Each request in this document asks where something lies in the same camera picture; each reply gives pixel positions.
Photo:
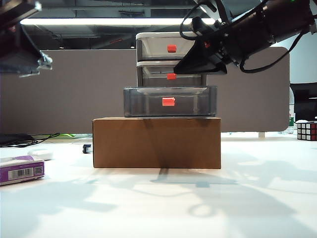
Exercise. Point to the Rubik's cube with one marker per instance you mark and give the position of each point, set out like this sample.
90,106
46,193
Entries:
307,131

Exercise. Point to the purple napkin pack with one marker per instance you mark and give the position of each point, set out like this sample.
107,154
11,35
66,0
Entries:
17,171

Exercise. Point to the small black clip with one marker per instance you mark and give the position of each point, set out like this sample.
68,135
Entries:
87,148

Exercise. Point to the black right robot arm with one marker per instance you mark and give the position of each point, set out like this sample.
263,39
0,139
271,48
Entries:
277,22

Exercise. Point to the grey-brown desk partition panel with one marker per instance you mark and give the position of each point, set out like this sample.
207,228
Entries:
86,99

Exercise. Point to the clear plastic bottle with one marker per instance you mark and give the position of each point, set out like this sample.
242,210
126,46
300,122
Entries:
291,119

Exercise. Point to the brown cardboard box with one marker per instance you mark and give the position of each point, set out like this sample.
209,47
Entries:
158,146

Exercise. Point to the long ceiling light strip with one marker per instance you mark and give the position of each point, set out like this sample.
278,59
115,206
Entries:
99,21

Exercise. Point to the white earbuds case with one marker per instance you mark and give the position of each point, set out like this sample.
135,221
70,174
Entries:
40,153

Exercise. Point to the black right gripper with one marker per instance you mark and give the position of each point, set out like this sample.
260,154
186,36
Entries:
231,42

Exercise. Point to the green flat object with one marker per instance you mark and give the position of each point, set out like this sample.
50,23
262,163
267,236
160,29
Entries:
67,136

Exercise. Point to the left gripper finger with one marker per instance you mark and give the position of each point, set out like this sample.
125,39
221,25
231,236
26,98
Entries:
28,74
17,59

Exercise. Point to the white plastic drawer cabinet frame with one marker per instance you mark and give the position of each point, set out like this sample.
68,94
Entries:
158,35

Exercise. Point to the white partition foot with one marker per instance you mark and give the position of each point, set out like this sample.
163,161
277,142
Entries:
261,135

